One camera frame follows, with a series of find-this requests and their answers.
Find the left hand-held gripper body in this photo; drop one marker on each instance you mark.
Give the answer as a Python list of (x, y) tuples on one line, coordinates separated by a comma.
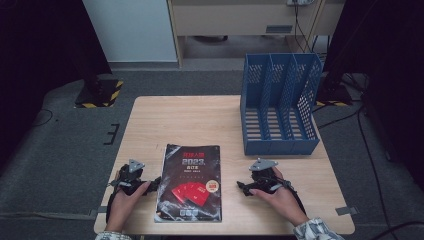
[(130, 180)]

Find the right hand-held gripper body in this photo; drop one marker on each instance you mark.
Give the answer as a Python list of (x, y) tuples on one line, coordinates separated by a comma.
[(266, 180)]

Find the black book with red print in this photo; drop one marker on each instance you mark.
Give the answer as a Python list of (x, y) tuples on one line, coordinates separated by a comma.
[(190, 183)]

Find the blue plastic file rack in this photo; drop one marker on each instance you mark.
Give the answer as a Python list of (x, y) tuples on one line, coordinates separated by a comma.
[(278, 106)]

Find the person's left hand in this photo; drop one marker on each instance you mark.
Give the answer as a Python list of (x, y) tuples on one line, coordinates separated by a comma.
[(124, 206)]

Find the person's right hand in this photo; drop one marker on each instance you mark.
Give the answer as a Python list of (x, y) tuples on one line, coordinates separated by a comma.
[(283, 203)]

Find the grey tape strip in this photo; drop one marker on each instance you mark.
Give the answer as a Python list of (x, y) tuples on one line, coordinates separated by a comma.
[(99, 211), (346, 210)]

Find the black stand base striped tape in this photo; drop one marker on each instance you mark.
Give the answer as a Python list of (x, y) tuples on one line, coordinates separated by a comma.
[(100, 95), (333, 95)]

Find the black curtain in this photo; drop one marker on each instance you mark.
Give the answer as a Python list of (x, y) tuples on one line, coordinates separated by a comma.
[(390, 66), (40, 66)]

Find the white panel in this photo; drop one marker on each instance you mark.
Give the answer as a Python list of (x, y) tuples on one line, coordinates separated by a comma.
[(130, 30)]

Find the beige wooden cabinet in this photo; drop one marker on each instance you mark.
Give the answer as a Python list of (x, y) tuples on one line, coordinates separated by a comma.
[(233, 20)]

